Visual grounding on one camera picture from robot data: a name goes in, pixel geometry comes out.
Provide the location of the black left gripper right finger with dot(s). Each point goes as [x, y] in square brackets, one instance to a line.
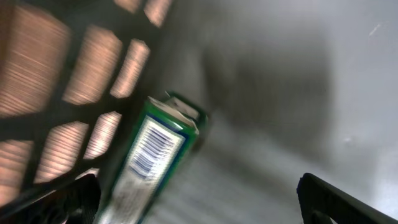
[321, 202]

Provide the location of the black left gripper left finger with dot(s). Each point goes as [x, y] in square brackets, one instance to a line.
[77, 202]

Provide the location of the green carton with barcode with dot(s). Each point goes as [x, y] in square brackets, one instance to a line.
[165, 131]

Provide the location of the grey plastic lattice basket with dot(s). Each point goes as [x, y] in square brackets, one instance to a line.
[289, 87]

